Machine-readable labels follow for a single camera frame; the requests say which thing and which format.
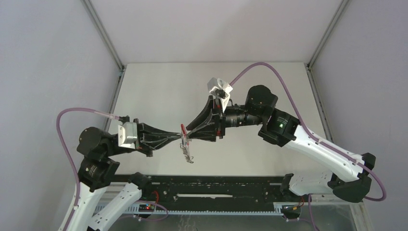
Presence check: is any small circuit board with leds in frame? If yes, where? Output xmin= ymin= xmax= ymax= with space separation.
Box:
xmin=138 ymin=204 xmax=155 ymax=212

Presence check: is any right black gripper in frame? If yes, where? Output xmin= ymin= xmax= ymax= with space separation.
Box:
xmin=186 ymin=96 xmax=264 ymax=143

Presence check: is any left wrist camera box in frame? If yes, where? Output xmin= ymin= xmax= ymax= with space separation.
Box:
xmin=118 ymin=122 xmax=138 ymax=149

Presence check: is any red tag keyring with chain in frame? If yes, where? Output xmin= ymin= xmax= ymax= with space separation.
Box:
xmin=180 ymin=124 xmax=194 ymax=164

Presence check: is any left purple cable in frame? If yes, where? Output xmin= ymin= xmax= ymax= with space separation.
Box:
xmin=56 ymin=108 xmax=169 ymax=231

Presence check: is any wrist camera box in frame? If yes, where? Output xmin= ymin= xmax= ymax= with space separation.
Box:
xmin=118 ymin=122 xmax=138 ymax=149
xmin=207 ymin=77 xmax=233 ymax=112

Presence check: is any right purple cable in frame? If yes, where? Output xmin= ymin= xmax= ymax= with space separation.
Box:
xmin=229 ymin=62 xmax=387 ymax=231

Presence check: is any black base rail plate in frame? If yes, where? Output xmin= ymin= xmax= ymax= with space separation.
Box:
xmin=108 ymin=173 xmax=312 ymax=212

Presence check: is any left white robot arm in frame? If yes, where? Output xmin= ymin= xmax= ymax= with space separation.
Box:
xmin=60 ymin=119 xmax=181 ymax=231

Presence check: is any purple cable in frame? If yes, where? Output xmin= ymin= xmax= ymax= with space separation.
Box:
xmin=56 ymin=108 xmax=169 ymax=231
xmin=229 ymin=62 xmax=387 ymax=231

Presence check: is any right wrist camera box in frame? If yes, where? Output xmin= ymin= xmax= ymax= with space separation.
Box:
xmin=207 ymin=77 xmax=233 ymax=112

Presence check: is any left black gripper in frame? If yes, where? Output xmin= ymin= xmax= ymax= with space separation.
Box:
xmin=105 ymin=116 xmax=182 ymax=155

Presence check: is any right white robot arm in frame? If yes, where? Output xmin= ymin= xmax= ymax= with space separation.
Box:
xmin=181 ymin=85 xmax=376 ymax=203

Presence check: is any white cable duct strip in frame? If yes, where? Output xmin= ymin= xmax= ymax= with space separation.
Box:
xmin=95 ymin=204 xmax=302 ymax=216

